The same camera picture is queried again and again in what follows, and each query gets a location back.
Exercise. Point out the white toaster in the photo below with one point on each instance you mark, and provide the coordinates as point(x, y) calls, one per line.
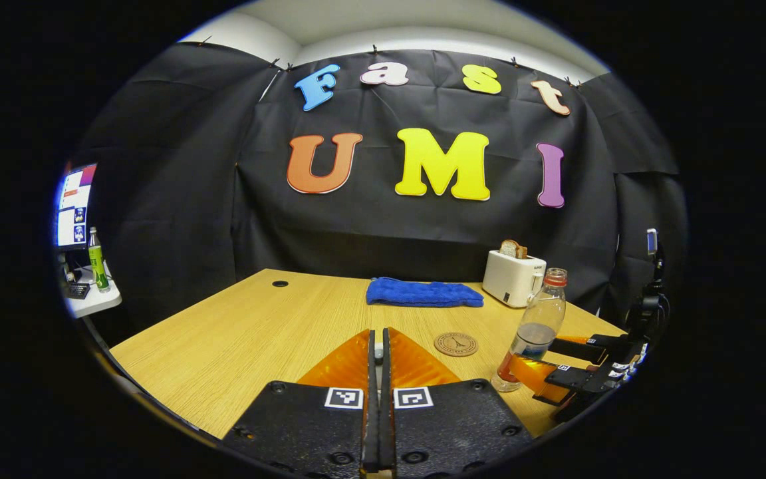
point(512, 279)

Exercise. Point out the white side shelf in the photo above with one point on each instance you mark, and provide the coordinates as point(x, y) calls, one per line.
point(94, 303)

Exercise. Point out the bread slice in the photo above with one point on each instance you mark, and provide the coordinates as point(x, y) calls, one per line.
point(512, 249)

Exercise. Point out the clear plastic water bottle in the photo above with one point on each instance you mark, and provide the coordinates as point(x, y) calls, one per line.
point(542, 313)

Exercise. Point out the computer monitor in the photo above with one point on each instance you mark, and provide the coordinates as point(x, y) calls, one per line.
point(76, 206)

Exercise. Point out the blue towel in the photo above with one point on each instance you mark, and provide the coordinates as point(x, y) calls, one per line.
point(423, 293)

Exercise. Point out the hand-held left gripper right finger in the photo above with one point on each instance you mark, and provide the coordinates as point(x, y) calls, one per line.
point(456, 426)

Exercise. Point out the small black device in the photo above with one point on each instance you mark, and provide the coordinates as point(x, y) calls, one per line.
point(77, 290)

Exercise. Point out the green bottle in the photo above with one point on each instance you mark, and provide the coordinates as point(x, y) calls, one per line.
point(98, 263)

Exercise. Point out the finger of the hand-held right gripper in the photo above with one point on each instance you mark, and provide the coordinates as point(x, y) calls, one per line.
point(579, 380)
point(589, 347)

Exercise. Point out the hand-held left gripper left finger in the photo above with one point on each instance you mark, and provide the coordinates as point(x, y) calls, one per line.
point(303, 426)

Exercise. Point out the round brown coaster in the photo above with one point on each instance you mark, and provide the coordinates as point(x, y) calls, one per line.
point(455, 344)

